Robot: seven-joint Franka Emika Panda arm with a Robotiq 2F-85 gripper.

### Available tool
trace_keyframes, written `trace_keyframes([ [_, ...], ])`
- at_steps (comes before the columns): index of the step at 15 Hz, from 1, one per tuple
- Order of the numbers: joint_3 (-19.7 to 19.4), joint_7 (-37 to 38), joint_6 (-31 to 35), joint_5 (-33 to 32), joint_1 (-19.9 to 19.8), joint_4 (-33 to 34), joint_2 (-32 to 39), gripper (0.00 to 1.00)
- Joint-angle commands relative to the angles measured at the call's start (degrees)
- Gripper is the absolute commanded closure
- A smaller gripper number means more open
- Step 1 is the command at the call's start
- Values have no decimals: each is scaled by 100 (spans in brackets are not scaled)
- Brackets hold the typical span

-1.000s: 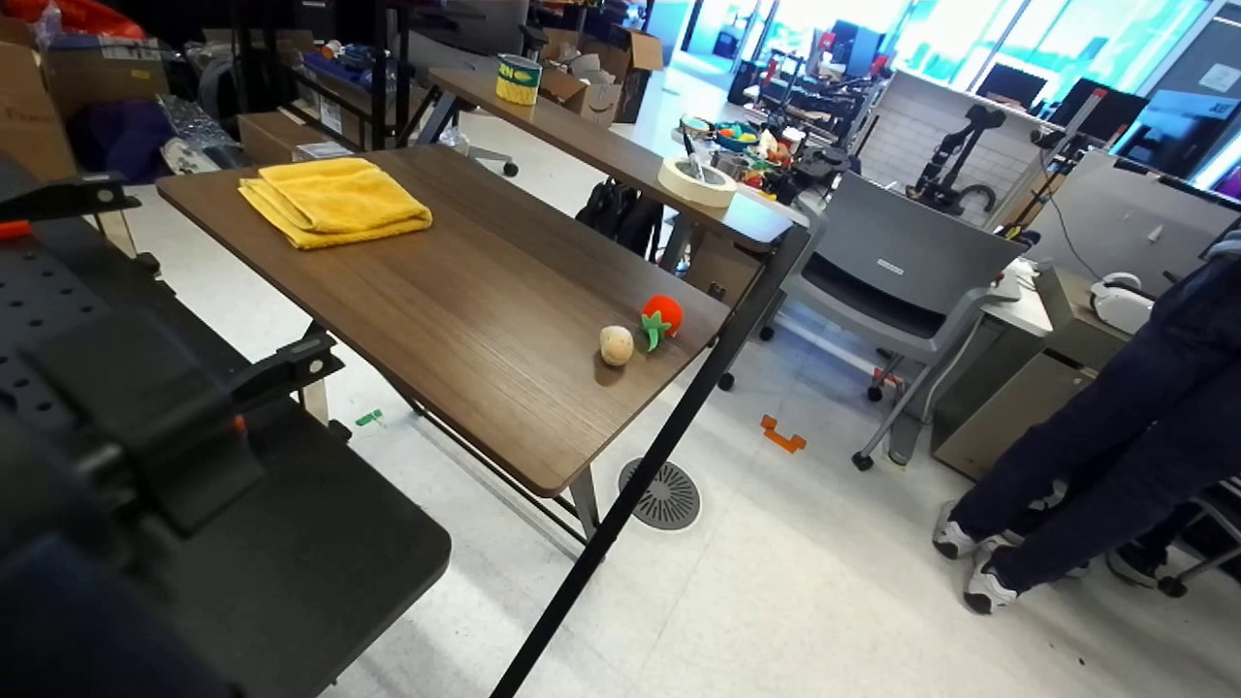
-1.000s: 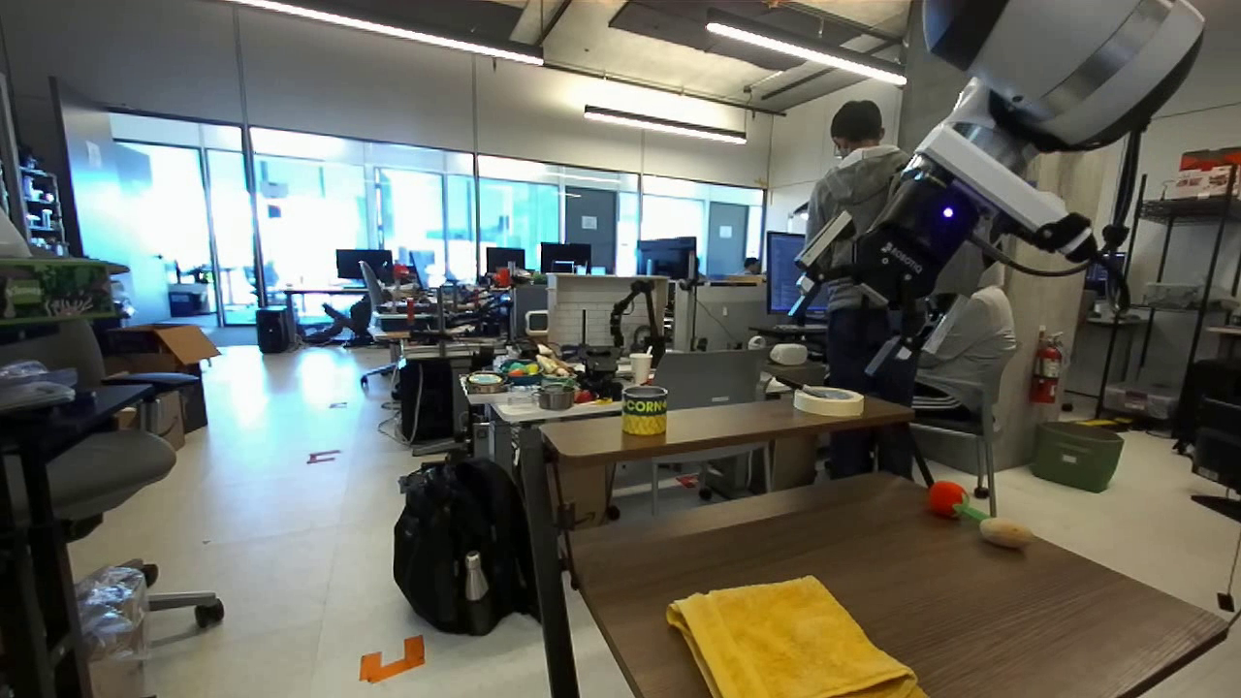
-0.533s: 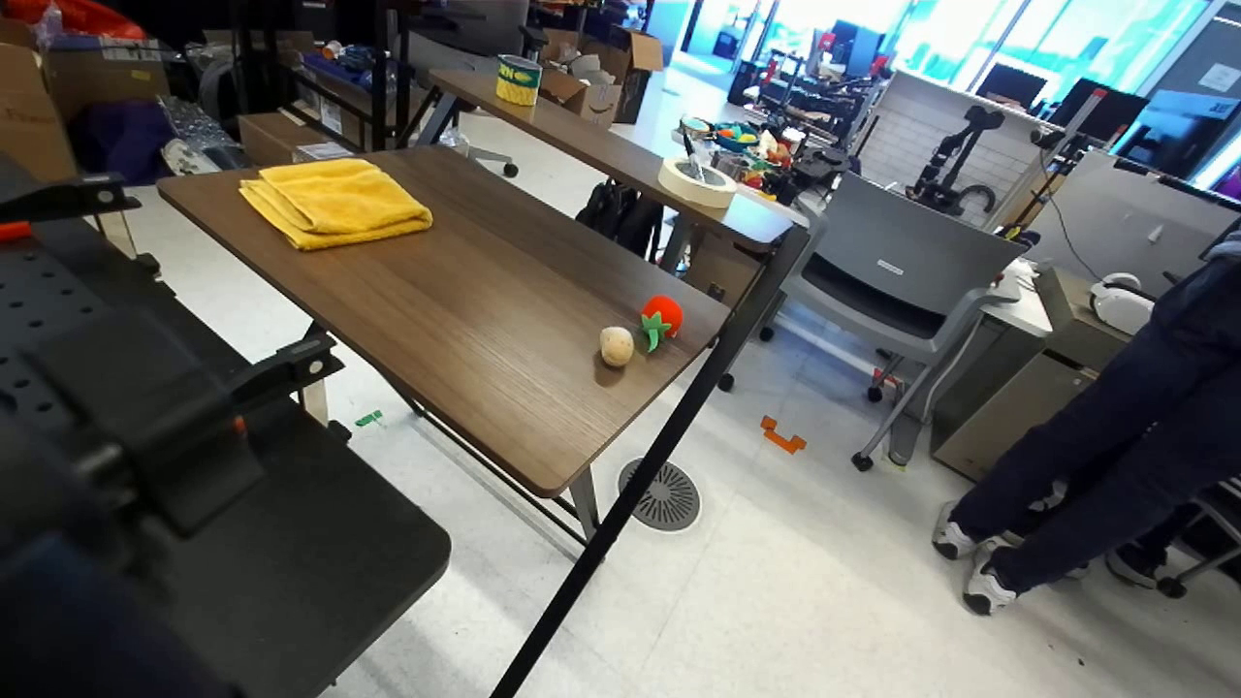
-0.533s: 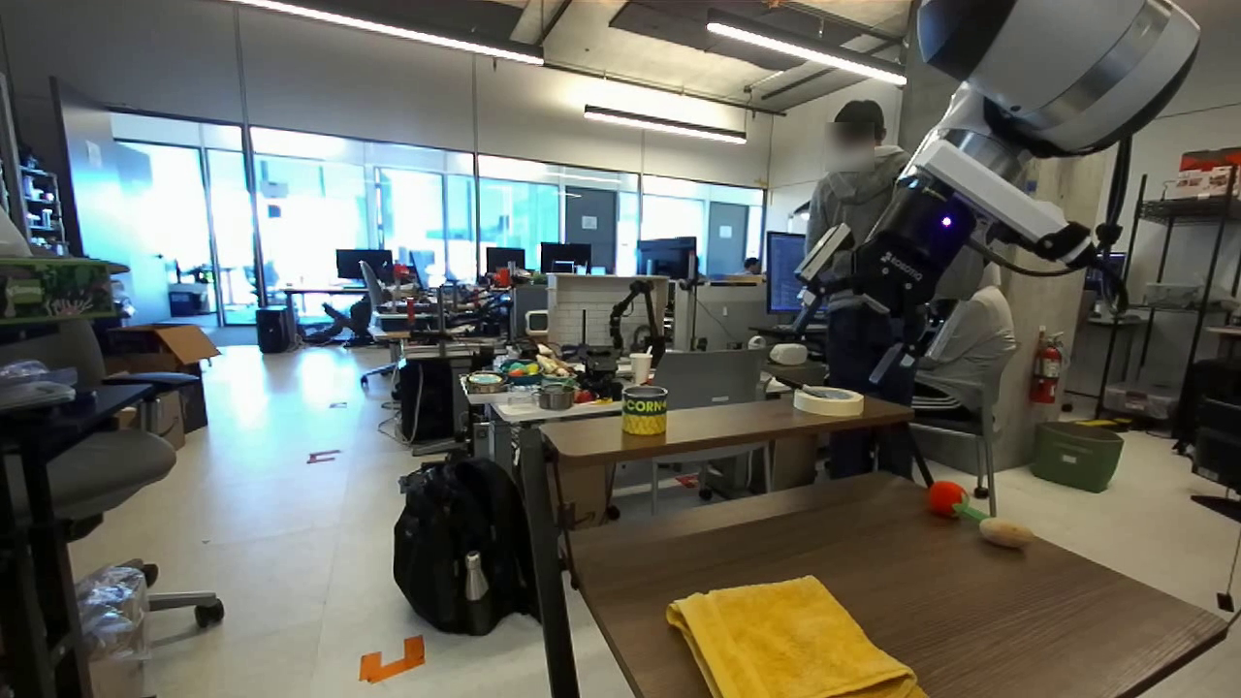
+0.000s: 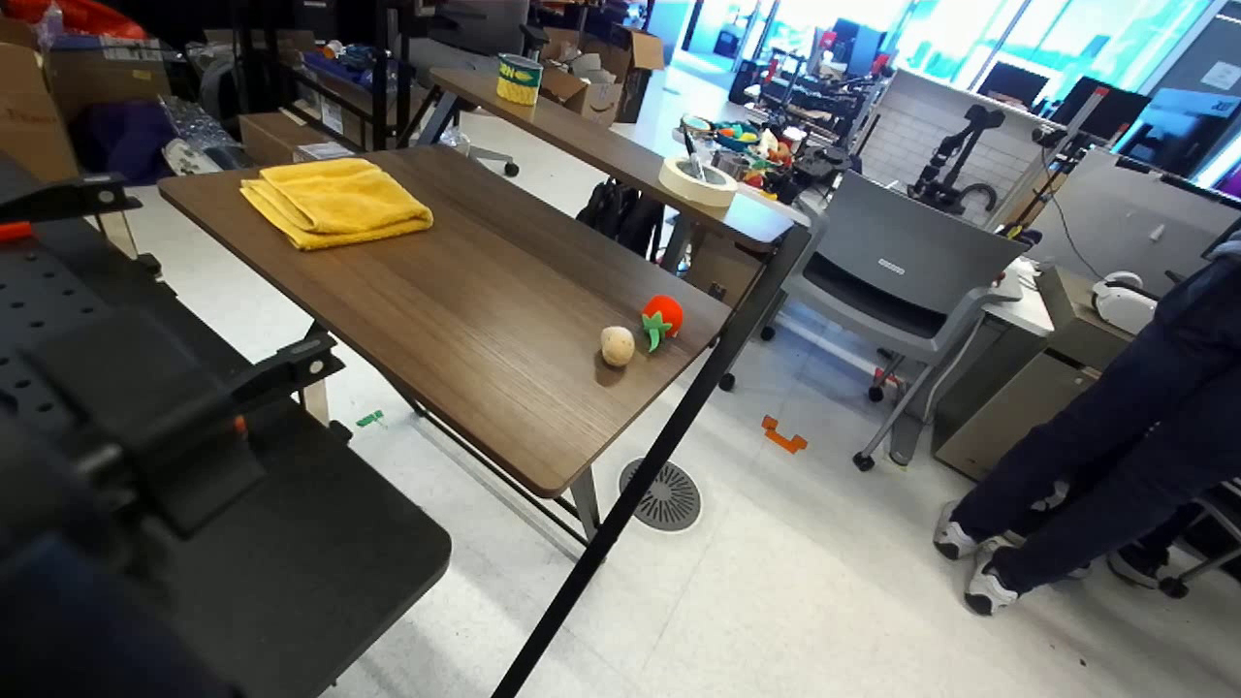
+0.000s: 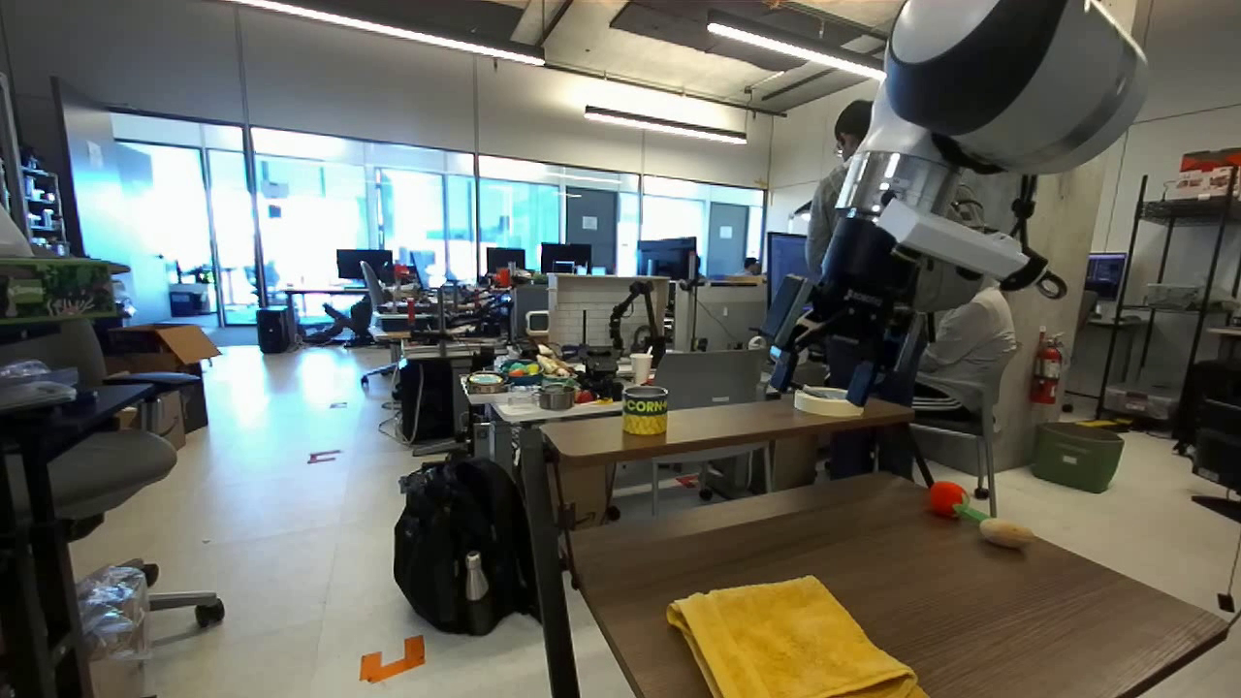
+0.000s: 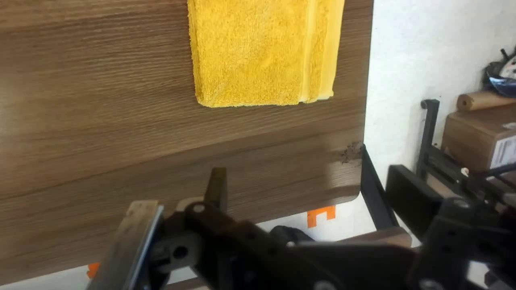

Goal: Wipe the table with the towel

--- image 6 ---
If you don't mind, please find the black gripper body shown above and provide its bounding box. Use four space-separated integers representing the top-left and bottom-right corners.
805 214 937 370

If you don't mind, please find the yellow towel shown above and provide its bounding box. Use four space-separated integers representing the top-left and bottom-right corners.
663 575 929 698

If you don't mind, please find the white tape roll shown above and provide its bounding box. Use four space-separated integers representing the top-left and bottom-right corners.
787 385 868 418

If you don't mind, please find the monitor with blue screen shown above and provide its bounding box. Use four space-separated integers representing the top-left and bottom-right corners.
763 228 810 320

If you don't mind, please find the grey panel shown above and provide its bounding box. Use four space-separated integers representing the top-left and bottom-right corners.
652 346 769 409

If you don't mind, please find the grey plastic cart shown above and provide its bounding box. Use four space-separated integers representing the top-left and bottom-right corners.
907 284 1025 514

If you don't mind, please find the long wooden desk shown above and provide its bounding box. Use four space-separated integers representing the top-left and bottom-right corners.
519 394 913 533

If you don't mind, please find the red and green toy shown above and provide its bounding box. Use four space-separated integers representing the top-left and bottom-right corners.
928 476 991 527

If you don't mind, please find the yellow green tub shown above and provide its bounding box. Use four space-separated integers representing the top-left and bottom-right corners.
620 385 676 442

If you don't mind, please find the black monitor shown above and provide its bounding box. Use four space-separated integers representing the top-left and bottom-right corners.
480 245 531 279
332 245 395 285
633 232 700 284
537 240 595 276

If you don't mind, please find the red fire extinguisher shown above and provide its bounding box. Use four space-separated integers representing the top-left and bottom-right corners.
1026 325 1066 409

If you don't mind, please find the beige ball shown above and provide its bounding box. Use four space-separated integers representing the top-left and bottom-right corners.
975 514 1039 554

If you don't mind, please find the green bin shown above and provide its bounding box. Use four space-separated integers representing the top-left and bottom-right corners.
1026 418 1129 494

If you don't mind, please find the light grey desk partition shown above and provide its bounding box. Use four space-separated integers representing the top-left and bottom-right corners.
542 270 676 359

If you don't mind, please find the small grey pot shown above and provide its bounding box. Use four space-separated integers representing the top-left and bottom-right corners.
535 370 579 413

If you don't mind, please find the ceiling light strip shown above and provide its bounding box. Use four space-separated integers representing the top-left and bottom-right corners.
230 0 548 71
700 14 891 87
579 103 751 148

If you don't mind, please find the white desk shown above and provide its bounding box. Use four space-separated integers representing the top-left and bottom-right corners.
460 365 623 430

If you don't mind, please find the metal shelf rack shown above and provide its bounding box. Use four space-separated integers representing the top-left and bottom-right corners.
1098 169 1241 430

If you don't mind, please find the black equipment case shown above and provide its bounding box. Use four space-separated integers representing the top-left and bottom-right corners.
1165 354 1241 494

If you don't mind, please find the red and white sign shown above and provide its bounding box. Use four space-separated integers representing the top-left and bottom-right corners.
1173 148 1241 206

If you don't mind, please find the large black backpack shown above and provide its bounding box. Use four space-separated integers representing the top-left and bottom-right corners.
389 453 537 638

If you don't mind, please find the black trash bin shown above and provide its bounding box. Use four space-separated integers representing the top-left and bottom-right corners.
253 301 299 356

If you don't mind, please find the open cardboard box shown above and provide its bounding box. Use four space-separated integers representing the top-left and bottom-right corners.
108 320 226 438

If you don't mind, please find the grey swivel chair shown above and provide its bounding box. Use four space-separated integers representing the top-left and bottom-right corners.
0 312 230 635

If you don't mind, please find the clear plastic bottle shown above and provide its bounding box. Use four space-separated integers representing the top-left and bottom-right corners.
73 559 160 698

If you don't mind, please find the green crate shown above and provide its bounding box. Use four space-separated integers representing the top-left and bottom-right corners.
0 250 133 325

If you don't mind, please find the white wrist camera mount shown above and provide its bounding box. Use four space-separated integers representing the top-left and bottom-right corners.
873 195 1039 284

